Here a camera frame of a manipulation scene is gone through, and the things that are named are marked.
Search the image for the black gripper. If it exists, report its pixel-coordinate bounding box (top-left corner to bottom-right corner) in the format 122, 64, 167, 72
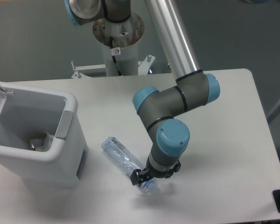
130, 161, 181, 187

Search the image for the crushed clear plastic bottle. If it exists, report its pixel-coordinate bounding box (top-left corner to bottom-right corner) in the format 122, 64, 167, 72
101, 137, 160, 195

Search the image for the clear plastic wrapper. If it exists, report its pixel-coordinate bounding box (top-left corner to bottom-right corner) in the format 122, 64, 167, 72
35, 133, 54, 152

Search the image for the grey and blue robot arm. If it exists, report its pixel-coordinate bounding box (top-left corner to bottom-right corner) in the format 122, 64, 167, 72
64, 0, 220, 186

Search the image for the white open trash can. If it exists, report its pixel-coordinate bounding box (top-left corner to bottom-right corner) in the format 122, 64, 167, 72
0, 82, 88, 188

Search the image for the white pedestal base frame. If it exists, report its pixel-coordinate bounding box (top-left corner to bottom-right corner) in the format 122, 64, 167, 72
70, 54, 173, 79

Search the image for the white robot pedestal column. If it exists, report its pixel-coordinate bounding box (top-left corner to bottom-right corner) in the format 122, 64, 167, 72
93, 13, 145, 63

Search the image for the black cable on pedestal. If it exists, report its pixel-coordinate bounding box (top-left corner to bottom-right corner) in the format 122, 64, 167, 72
109, 36, 122, 77

